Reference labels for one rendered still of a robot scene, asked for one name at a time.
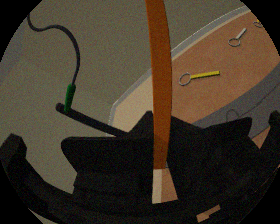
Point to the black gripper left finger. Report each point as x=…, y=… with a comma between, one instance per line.
x=132, y=153

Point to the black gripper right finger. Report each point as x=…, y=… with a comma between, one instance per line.
x=191, y=147

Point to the grey loop with straight handle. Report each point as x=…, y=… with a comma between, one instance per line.
x=238, y=37

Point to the long orange rod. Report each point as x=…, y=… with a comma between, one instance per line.
x=161, y=69

